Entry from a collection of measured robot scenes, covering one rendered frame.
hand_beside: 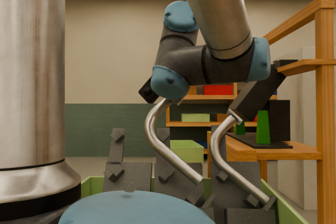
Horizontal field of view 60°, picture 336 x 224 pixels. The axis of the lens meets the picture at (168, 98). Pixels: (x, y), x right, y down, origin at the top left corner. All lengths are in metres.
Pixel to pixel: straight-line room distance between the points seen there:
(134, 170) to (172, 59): 0.50
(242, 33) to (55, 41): 0.27
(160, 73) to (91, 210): 0.35
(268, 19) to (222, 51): 7.12
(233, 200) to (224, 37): 0.60
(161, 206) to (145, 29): 6.94
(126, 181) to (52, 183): 0.70
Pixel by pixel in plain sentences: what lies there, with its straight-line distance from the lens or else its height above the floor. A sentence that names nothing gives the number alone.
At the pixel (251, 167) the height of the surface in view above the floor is 1.02.
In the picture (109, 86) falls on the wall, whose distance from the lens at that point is 7.03.
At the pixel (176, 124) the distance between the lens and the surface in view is 6.26.
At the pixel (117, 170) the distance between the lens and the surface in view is 0.95.
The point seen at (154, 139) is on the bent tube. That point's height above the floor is 1.12.
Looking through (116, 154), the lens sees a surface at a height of 1.05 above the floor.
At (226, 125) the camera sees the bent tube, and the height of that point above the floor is 1.15.
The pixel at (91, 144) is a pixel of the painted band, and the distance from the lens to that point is 7.17.
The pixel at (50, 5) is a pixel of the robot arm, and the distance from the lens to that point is 0.29.
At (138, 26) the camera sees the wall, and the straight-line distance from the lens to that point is 7.17.
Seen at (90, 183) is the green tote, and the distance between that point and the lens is 1.11.
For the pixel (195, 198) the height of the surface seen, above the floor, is 0.95.
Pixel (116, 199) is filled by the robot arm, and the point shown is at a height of 1.14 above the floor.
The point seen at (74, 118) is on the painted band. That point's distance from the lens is 7.22.
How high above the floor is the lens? 1.22
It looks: 1 degrees up
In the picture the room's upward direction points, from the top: straight up
